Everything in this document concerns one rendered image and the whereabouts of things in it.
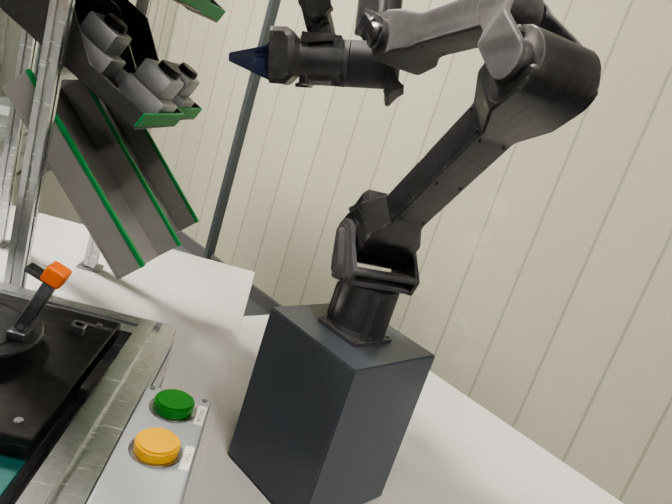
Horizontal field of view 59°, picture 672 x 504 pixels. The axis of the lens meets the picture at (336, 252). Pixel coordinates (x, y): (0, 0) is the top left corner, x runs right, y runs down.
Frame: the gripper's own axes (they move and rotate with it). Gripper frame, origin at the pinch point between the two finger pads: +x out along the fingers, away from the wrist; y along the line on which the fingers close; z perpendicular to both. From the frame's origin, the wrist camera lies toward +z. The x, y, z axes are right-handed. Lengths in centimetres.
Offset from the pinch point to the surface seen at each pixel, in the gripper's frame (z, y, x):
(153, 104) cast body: -6.5, 1.2, 13.4
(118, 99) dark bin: -6.0, 6.9, 15.3
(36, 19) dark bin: 2.7, 7.0, 25.4
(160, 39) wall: 29, -340, 161
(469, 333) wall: -97, -162, -52
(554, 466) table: -58, -9, -48
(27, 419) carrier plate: -32.5, 35.7, 9.6
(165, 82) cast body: -3.6, 1.2, 11.7
